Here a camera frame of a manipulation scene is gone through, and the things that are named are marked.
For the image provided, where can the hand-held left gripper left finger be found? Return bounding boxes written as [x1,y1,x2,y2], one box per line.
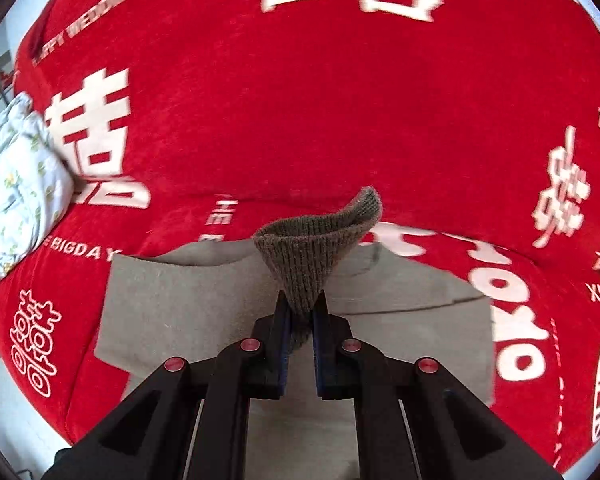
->
[40,290,292,480]

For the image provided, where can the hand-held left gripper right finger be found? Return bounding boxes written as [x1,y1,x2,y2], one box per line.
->
[312,292,564,480]

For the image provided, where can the grey knitted garment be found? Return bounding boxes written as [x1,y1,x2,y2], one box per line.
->
[94,186,496,480]

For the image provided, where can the light floral quilt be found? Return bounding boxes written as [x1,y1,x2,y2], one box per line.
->
[0,92,76,361]

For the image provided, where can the red printed blanket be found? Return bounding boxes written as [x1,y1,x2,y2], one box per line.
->
[0,0,600,476]

